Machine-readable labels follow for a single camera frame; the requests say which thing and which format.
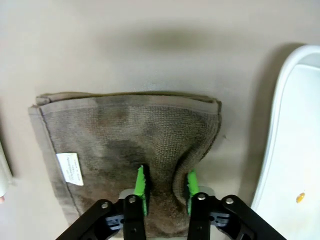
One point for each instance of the pink lint roller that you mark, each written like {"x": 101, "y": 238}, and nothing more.
{"x": 3, "y": 172}

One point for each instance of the brown terry cleaning towel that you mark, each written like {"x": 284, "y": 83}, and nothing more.
{"x": 130, "y": 130}

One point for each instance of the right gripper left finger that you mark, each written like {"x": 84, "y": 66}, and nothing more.
{"x": 131, "y": 212}

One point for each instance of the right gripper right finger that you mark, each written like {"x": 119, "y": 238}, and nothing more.
{"x": 207, "y": 215}

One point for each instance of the yellow orange paper scrap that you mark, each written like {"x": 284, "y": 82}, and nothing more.
{"x": 300, "y": 197}

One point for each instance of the silver metal baking tray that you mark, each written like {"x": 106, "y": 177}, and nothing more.
{"x": 295, "y": 130}

